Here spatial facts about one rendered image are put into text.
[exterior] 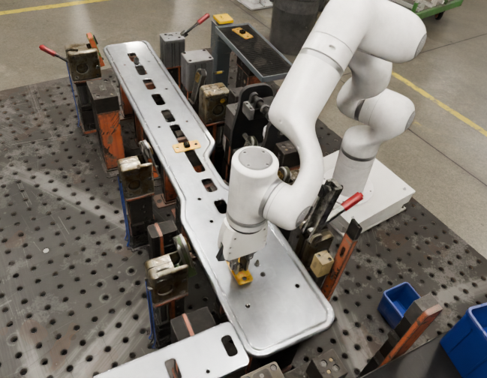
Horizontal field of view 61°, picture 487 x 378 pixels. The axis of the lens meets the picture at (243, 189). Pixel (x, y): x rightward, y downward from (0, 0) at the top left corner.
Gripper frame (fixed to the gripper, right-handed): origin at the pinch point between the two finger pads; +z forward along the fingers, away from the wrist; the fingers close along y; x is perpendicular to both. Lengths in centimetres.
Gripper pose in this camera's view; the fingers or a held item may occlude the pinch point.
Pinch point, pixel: (239, 262)
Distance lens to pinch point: 97.1
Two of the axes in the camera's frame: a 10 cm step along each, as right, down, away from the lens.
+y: -8.9, 2.5, -3.7
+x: 4.4, 6.6, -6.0
